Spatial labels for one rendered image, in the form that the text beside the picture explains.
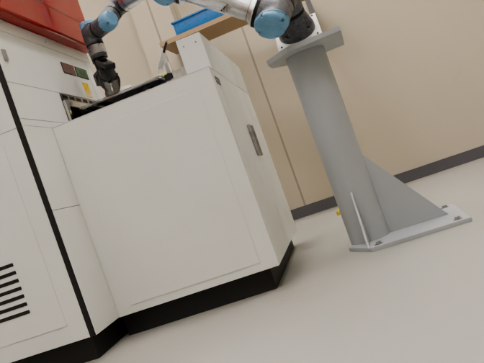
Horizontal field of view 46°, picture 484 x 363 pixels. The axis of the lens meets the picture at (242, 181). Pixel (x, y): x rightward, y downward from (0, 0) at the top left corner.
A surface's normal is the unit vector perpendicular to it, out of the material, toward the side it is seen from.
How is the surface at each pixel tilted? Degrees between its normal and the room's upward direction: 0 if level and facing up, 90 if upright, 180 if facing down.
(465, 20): 90
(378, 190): 90
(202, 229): 90
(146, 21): 90
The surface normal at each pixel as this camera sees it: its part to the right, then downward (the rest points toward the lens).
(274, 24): -0.16, 0.78
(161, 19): -0.22, 0.07
